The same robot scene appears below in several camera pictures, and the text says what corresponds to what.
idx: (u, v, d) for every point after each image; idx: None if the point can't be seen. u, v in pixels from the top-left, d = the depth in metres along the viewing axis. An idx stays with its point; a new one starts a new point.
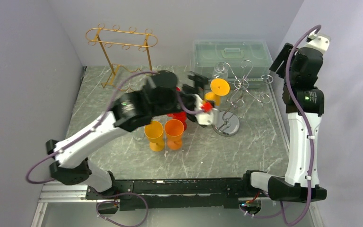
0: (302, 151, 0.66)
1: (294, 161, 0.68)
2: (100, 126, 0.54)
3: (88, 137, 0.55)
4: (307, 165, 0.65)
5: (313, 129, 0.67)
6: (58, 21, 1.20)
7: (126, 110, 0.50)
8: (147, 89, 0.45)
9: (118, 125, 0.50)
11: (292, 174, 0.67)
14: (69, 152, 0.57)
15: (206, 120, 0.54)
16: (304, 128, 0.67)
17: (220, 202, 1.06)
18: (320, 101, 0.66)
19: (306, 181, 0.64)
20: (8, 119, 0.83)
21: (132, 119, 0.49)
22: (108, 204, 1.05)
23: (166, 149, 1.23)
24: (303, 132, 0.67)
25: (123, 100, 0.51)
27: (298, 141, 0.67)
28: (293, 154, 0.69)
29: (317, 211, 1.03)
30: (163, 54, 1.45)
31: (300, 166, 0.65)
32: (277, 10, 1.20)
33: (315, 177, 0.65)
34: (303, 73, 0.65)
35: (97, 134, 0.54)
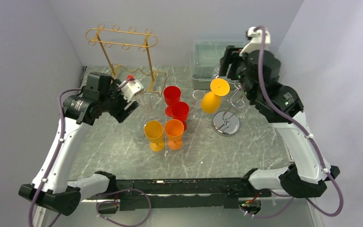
0: (308, 153, 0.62)
1: (304, 163, 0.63)
2: (66, 134, 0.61)
3: (61, 151, 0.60)
4: (317, 160, 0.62)
5: (305, 127, 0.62)
6: (58, 21, 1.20)
7: (78, 106, 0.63)
8: (92, 83, 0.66)
9: (82, 119, 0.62)
11: (309, 174, 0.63)
14: (54, 175, 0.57)
15: (134, 88, 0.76)
16: (299, 131, 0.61)
17: (219, 202, 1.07)
18: (297, 98, 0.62)
19: (324, 173, 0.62)
20: (8, 119, 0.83)
21: (90, 108, 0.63)
22: (108, 204, 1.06)
23: (166, 149, 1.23)
24: (300, 135, 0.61)
25: (71, 103, 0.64)
27: (300, 146, 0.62)
28: (299, 157, 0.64)
29: (317, 210, 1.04)
30: (163, 54, 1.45)
31: (314, 164, 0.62)
32: (277, 10, 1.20)
33: (327, 163, 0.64)
34: (268, 77, 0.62)
35: (67, 141, 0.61)
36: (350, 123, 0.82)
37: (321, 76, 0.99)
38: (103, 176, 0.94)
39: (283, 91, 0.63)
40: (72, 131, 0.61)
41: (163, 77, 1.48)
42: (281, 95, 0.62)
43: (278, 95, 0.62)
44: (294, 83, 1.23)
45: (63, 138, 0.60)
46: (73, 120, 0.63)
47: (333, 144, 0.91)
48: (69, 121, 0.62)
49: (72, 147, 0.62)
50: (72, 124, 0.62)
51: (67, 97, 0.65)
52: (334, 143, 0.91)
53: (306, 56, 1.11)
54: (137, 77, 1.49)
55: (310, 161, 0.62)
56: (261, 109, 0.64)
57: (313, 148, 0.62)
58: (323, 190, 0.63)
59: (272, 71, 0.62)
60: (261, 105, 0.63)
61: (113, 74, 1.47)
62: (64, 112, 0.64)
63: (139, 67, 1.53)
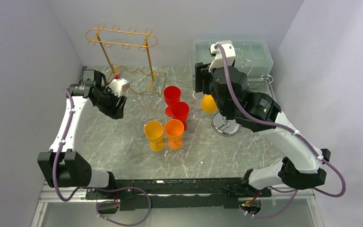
0: (300, 148, 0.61)
1: (300, 159, 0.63)
2: (75, 107, 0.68)
3: (73, 119, 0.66)
4: (310, 151, 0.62)
5: (289, 126, 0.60)
6: (58, 21, 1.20)
7: (82, 88, 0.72)
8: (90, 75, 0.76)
9: (87, 94, 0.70)
11: (308, 168, 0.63)
14: (70, 137, 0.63)
15: (120, 83, 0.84)
16: (286, 132, 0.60)
17: (219, 202, 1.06)
18: (271, 100, 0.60)
19: (319, 161, 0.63)
20: (8, 119, 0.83)
21: (92, 89, 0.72)
22: (108, 204, 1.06)
23: (166, 149, 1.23)
24: (288, 134, 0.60)
25: (73, 87, 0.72)
27: (292, 145, 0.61)
28: (293, 154, 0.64)
29: (317, 211, 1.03)
30: (163, 55, 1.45)
31: (309, 157, 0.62)
32: (277, 10, 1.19)
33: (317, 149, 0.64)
34: (240, 91, 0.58)
35: (78, 112, 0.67)
36: (350, 122, 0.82)
37: (321, 76, 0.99)
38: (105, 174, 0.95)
39: (256, 96, 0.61)
40: (81, 104, 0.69)
41: (163, 77, 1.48)
42: (255, 102, 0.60)
43: (253, 104, 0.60)
44: (294, 83, 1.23)
45: (74, 109, 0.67)
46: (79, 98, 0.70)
47: (333, 144, 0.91)
48: (76, 98, 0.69)
49: (82, 118, 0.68)
50: (79, 99, 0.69)
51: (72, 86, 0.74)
52: (333, 143, 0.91)
53: (305, 56, 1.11)
54: (137, 77, 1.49)
55: (305, 154, 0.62)
56: (242, 123, 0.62)
57: (303, 141, 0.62)
58: (323, 176, 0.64)
59: (242, 84, 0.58)
60: (243, 120, 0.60)
61: (113, 74, 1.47)
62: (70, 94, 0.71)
63: (139, 67, 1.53)
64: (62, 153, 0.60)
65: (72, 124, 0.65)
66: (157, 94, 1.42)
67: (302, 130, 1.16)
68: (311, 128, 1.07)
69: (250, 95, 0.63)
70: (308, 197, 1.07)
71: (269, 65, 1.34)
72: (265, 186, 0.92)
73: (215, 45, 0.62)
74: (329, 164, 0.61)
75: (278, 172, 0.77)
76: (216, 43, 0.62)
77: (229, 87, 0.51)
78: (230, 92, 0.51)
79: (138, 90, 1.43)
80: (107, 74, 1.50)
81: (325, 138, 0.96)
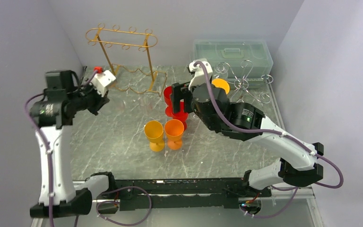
0: (292, 148, 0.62)
1: (295, 158, 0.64)
2: (50, 144, 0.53)
3: (55, 158, 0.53)
4: (301, 149, 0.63)
5: (275, 129, 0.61)
6: (58, 20, 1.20)
7: (50, 109, 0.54)
8: (56, 83, 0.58)
9: (61, 119, 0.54)
11: (305, 165, 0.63)
14: (57, 185, 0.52)
15: (107, 79, 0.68)
16: (274, 135, 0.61)
17: (219, 202, 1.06)
18: (252, 109, 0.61)
19: (312, 157, 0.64)
20: (7, 118, 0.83)
21: (66, 106, 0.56)
22: (108, 204, 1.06)
23: (166, 149, 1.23)
24: (276, 137, 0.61)
25: (38, 109, 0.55)
27: (283, 146, 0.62)
28: (288, 155, 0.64)
29: (317, 211, 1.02)
30: (163, 55, 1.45)
31: (302, 154, 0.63)
32: (276, 10, 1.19)
33: (308, 145, 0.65)
34: (222, 106, 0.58)
35: (56, 148, 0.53)
36: (349, 122, 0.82)
37: (321, 76, 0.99)
38: (101, 177, 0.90)
39: (238, 107, 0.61)
40: (56, 139, 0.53)
41: (163, 77, 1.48)
42: (238, 113, 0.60)
43: (236, 116, 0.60)
44: (294, 83, 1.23)
45: (50, 149, 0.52)
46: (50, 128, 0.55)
47: (333, 144, 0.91)
48: (47, 130, 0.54)
49: (64, 152, 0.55)
50: (52, 129, 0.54)
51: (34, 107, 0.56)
52: (333, 143, 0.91)
53: (305, 57, 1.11)
54: (137, 77, 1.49)
55: (298, 152, 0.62)
56: (231, 135, 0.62)
57: (293, 140, 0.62)
58: (319, 171, 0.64)
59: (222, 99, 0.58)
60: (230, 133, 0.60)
61: (113, 74, 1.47)
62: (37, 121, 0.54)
63: (139, 67, 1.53)
64: (56, 208, 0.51)
65: (55, 167, 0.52)
66: (157, 94, 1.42)
67: (301, 130, 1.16)
68: (311, 128, 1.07)
69: (232, 106, 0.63)
70: (308, 197, 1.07)
71: (269, 64, 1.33)
72: (265, 186, 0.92)
73: (194, 62, 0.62)
74: (323, 159, 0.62)
75: (278, 172, 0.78)
76: (195, 60, 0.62)
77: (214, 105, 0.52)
78: (217, 110, 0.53)
79: (138, 90, 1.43)
80: None
81: (325, 137, 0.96)
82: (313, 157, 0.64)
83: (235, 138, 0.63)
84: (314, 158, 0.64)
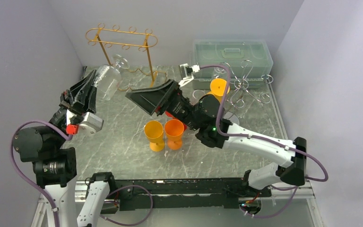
0: (262, 146, 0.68)
1: (272, 155, 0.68)
2: (56, 201, 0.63)
3: (60, 209, 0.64)
4: (276, 145, 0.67)
5: (243, 133, 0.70)
6: (58, 20, 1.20)
7: (54, 169, 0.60)
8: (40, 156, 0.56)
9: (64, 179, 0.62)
11: (284, 161, 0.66)
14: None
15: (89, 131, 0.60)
16: (242, 138, 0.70)
17: (219, 202, 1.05)
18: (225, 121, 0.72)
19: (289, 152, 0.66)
20: (7, 118, 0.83)
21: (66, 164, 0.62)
22: (108, 204, 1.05)
23: (166, 149, 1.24)
24: (244, 139, 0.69)
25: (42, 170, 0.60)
27: (254, 146, 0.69)
28: (265, 154, 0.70)
29: (317, 211, 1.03)
30: (163, 55, 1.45)
31: (276, 150, 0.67)
32: (276, 9, 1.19)
33: (287, 141, 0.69)
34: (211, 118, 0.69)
35: (60, 202, 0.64)
36: (349, 123, 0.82)
37: (321, 76, 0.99)
38: (102, 188, 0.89)
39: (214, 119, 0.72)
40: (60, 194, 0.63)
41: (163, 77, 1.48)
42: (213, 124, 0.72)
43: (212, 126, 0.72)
44: (294, 83, 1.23)
45: (56, 207, 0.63)
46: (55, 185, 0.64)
47: (332, 144, 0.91)
48: (53, 189, 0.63)
49: (68, 202, 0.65)
50: (57, 189, 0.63)
51: (36, 164, 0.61)
52: (333, 143, 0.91)
53: (305, 56, 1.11)
54: (137, 77, 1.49)
55: (270, 149, 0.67)
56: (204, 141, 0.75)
57: (263, 138, 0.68)
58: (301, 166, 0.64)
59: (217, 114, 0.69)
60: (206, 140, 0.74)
61: None
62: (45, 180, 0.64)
63: (139, 67, 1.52)
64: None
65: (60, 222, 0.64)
66: None
67: (301, 130, 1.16)
68: (311, 128, 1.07)
69: None
70: (308, 197, 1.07)
71: (269, 64, 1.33)
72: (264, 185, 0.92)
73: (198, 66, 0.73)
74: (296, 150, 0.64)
75: (275, 171, 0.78)
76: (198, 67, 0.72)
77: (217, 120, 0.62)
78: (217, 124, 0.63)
79: None
80: None
81: (325, 138, 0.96)
82: (291, 152, 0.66)
83: (205, 144, 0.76)
84: (291, 152, 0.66)
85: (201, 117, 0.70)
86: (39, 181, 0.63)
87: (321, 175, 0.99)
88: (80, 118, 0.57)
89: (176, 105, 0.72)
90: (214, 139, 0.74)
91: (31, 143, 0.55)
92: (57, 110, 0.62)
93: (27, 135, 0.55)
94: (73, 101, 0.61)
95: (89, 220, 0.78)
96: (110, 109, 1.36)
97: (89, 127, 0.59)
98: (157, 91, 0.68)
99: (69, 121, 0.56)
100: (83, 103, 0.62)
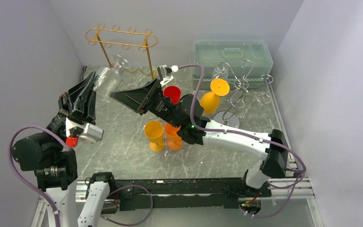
0: (237, 140, 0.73)
1: (248, 148, 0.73)
2: (57, 204, 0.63)
3: (61, 212, 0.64)
4: (251, 138, 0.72)
5: (219, 128, 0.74)
6: (58, 20, 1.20)
7: (55, 172, 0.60)
8: (41, 165, 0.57)
9: (66, 183, 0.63)
11: (259, 152, 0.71)
14: None
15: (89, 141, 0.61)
16: (218, 134, 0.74)
17: (219, 202, 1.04)
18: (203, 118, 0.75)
19: (264, 144, 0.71)
20: (7, 118, 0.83)
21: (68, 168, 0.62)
22: (108, 204, 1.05)
23: (166, 149, 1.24)
24: (220, 134, 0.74)
25: (44, 174, 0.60)
27: (229, 140, 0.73)
28: (242, 147, 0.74)
29: (317, 211, 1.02)
30: (163, 55, 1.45)
31: (251, 142, 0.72)
32: (276, 9, 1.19)
33: (262, 134, 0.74)
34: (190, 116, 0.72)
35: (61, 205, 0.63)
36: (348, 123, 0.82)
37: (321, 75, 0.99)
38: (102, 189, 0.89)
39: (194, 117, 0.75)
40: (61, 196, 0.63)
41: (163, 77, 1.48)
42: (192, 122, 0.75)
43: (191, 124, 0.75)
44: (294, 83, 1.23)
45: (57, 210, 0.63)
46: (56, 187, 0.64)
47: (333, 144, 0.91)
48: (54, 192, 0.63)
49: (70, 205, 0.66)
50: (57, 192, 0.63)
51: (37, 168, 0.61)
52: (333, 143, 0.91)
53: (305, 56, 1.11)
54: (137, 77, 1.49)
55: (246, 143, 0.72)
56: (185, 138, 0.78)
57: (238, 132, 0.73)
58: (277, 157, 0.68)
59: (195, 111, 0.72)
60: (186, 137, 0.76)
61: None
62: (45, 183, 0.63)
63: (139, 67, 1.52)
64: None
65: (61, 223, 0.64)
66: None
67: (302, 130, 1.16)
68: (311, 128, 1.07)
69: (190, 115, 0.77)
70: (308, 197, 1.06)
71: (269, 64, 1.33)
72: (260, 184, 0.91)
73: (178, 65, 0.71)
74: (269, 141, 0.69)
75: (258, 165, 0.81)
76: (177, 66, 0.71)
77: (192, 118, 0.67)
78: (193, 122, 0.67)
79: None
80: None
81: (325, 137, 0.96)
82: (265, 144, 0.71)
83: (186, 141, 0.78)
84: (266, 144, 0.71)
85: (180, 116, 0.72)
86: (40, 184, 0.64)
87: (322, 175, 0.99)
88: (80, 130, 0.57)
89: (158, 103, 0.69)
90: (194, 136, 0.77)
91: (31, 153, 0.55)
92: (56, 116, 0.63)
93: (25, 144, 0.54)
94: (72, 110, 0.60)
95: (89, 222, 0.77)
96: (110, 109, 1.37)
97: (89, 138, 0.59)
98: (141, 89, 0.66)
99: (68, 133, 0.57)
100: (82, 111, 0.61)
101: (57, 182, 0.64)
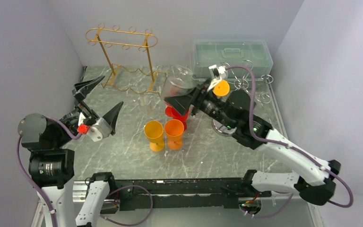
0: (299, 160, 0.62)
1: (301, 170, 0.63)
2: (54, 203, 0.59)
3: (58, 212, 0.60)
4: (311, 162, 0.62)
5: (282, 140, 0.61)
6: (58, 20, 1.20)
7: (50, 170, 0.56)
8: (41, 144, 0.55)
9: (62, 180, 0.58)
11: (313, 179, 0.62)
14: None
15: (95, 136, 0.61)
16: (280, 146, 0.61)
17: (220, 202, 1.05)
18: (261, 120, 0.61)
19: (323, 173, 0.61)
20: (6, 118, 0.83)
21: (64, 164, 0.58)
22: (108, 204, 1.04)
23: (166, 149, 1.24)
24: (282, 148, 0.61)
25: (39, 170, 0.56)
27: (289, 157, 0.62)
28: (295, 168, 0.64)
29: (317, 211, 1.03)
30: (163, 55, 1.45)
31: (310, 167, 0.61)
32: (276, 9, 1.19)
33: (322, 162, 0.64)
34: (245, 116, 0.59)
35: (58, 205, 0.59)
36: (349, 123, 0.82)
37: (321, 76, 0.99)
38: (102, 188, 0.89)
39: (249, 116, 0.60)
40: (57, 195, 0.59)
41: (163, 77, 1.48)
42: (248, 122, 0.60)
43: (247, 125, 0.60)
44: (293, 83, 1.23)
45: (53, 209, 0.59)
46: (52, 186, 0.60)
47: (333, 144, 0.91)
48: (50, 191, 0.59)
49: (67, 204, 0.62)
50: (54, 191, 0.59)
51: (31, 164, 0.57)
52: (334, 143, 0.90)
53: (305, 56, 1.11)
54: (137, 77, 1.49)
55: (305, 165, 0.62)
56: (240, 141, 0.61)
57: (300, 153, 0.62)
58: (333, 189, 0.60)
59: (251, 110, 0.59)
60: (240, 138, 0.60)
61: (113, 74, 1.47)
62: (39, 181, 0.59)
63: (139, 67, 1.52)
64: None
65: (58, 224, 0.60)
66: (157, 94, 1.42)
67: (301, 130, 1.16)
68: (311, 128, 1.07)
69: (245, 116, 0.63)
70: None
71: (269, 64, 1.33)
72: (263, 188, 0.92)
73: None
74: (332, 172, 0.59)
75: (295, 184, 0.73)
76: None
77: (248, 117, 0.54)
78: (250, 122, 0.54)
79: (138, 90, 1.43)
80: (107, 74, 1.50)
81: (325, 137, 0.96)
82: (324, 172, 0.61)
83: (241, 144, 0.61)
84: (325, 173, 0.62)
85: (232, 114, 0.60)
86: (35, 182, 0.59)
87: None
88: (92, 121, 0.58)
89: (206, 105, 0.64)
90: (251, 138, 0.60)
91: (34, 128, 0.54)
92: (69, 112, 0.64)
93: (32, 119, 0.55)
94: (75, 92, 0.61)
95: (89, 218, 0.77)
96: None
97: (98, 131, 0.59)
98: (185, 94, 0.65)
99: (81, 122, 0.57)
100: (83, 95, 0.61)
101: (53, 180, 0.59)
